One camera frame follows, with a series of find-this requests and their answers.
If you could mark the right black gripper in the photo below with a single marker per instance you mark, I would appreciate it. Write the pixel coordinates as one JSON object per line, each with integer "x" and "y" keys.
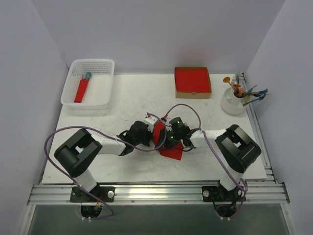
{"x": 167, "y": 138}

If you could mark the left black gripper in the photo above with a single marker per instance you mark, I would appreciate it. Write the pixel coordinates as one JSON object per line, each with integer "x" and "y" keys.
{"x": 148, "y": 135}

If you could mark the red paper napkin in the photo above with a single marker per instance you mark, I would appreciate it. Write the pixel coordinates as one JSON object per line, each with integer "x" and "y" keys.
{"x": 170, "y": 149}

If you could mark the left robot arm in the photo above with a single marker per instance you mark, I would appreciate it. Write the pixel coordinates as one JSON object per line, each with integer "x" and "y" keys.
{"x": 77, "y": 153}

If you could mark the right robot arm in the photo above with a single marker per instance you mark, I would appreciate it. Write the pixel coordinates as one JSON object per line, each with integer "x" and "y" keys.
{"x": 233, "y": 148}

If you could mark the rolled red napkin bundle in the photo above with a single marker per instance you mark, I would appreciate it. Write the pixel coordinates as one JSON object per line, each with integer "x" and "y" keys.
{"x": 81, "y": 90}

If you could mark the cardboard box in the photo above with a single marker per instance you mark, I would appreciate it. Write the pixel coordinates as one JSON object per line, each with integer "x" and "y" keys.
{"x": 193, "y": 95}

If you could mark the stack of red napkins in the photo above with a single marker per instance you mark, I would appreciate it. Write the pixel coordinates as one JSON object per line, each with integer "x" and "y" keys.
{"x": 192, "y": 80}

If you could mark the white plastic perforated basket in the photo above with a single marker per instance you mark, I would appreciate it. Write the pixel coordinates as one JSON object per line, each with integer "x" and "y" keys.
{"x": 99, "y": 88}

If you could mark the white utensil cup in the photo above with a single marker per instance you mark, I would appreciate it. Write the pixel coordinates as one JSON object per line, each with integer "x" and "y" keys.
{"x": 232, "y": 104}

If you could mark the orange plastic spoon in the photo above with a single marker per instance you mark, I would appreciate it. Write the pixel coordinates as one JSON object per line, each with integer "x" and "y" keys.
{"x": 227, "y": 80}

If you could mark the orange plastic fork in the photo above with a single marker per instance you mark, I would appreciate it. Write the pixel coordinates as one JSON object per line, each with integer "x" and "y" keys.
{"x": 238, "y": 90}

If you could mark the teal spoon in basket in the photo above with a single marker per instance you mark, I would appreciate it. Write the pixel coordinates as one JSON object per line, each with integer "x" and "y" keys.
{"x": 88, "y": 75}

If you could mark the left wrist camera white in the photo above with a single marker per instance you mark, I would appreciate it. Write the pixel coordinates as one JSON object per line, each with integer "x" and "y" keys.
{"x": 151, "y": 121}

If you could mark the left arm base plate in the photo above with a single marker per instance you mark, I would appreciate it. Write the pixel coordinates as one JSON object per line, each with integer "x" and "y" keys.
{"x": 106, "y": 194}

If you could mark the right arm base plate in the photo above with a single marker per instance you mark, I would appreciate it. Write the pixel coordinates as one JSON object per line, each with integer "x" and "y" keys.
{"x": 220, "y": 194}

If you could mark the aluminium mounting rail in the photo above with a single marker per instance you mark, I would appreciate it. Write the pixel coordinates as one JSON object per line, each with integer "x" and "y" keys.
{"x": 181, "y": 194}

